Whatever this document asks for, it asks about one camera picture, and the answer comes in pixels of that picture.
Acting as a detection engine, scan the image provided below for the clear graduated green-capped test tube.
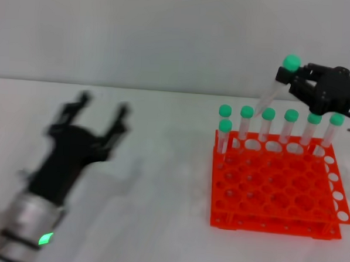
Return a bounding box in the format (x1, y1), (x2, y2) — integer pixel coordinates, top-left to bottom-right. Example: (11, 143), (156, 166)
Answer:
(253, 52), (303, 119)

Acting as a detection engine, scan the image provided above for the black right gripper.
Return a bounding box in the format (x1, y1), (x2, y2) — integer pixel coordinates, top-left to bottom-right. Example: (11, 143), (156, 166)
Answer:
(273, 62), (350, 124)

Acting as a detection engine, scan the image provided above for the orange plastic test tube rack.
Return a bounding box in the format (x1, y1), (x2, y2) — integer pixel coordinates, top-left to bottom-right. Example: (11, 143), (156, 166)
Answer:
(209, 129), (350, 241)

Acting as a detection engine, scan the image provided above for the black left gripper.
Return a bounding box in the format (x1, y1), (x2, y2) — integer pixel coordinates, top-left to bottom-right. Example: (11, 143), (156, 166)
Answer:
(24, 87), (134, 209)

